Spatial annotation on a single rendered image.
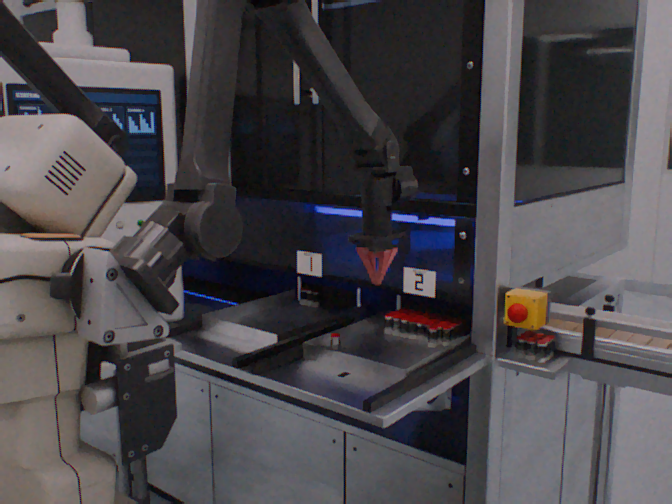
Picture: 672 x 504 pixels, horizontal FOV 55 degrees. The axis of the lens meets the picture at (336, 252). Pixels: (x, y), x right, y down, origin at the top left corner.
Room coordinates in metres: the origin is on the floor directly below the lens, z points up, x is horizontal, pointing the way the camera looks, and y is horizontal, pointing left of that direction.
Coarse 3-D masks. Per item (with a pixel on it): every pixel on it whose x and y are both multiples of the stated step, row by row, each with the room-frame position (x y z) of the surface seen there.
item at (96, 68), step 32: (0, 64) 1.59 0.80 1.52; (64, 64) 1.69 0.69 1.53; (96, 64) 1.74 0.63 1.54; (128, 64) 1.80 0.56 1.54; (32, 96) 1.63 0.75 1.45; (96, 96) 1.73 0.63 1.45; (128, 96) 1.79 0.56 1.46; (160, 96) 1.85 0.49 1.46; (128, 128) 1.79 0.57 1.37; (160, 128) 1.85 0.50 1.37; (128, 160) 1.78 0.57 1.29; (160, 160) 1.84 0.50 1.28; (160, 192) 1.84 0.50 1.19; (128, 224) 1.78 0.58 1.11
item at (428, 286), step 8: (408, 272) 1.47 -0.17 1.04; (416, 272) 1.46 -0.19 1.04; (424, 272) 1.45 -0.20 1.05; (432, 272) 1.43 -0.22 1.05; (408, 280) 1.47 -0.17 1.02; (416, 280) 1.46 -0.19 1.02; (424, 280) 1.45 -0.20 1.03; (432, 280) 1.43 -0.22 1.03; (408, 288) 1.47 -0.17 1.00; (424, 288) 1.45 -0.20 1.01; (432, 288) 1.43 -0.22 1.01; (432, 296) 1.43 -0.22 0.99
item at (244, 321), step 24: (216, 312) 1.58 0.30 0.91; (240, 312) 1.65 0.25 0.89; (264, 312) 1.68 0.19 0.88; (288, 312) 1.68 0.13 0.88; (312, 312) 1.68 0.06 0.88; (336, 312) 1.68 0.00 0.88; (360, 312) 1.63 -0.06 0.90; (240, 336) 1.46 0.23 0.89; (264, 336) 1.41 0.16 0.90; (288, 336) 1.42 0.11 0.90
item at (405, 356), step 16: (368, 320) 1.52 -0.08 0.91; (320, 336) 1.37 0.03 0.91; (352, 336) 1.47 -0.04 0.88; (368, 336) 1.48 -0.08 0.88; (384, 336) 1.48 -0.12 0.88; (304, 352) 1.33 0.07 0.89; (320, 352) 1.30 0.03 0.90; (336, 352) 1.28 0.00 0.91; (352, 352) 1.36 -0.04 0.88; (368, 352) 1.36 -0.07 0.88; (384, 352) 1.36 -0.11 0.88; (400, 352) 1.36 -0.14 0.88; (416, 352) 1.36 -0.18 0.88; (432, 352) 1.36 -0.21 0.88; (448, 352) 1.31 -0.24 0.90; (352, 368) 1.25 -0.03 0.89; (368, 368) 1.23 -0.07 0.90; (384, 368) 1.20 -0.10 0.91; (400, 368) 1.18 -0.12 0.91; (416, 368) 1.20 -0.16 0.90
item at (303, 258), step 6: (300, 252) 1.69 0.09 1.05; (306, 252) 1.68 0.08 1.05; (300, 258) 1.69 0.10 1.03; (306, 258) 1.68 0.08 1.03; (312, 258) 1.66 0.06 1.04; (318, 258) 1.65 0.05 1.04; (300, 264) 1.69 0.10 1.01; (306, 264) 1.68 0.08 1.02; (312, 264) 1.66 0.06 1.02; (318, 264) 1.65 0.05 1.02; (300, 270) 1.69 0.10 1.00; (306, 270) 1.68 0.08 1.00; (312, 270) 1.66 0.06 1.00; (318, 270) 1.65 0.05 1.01
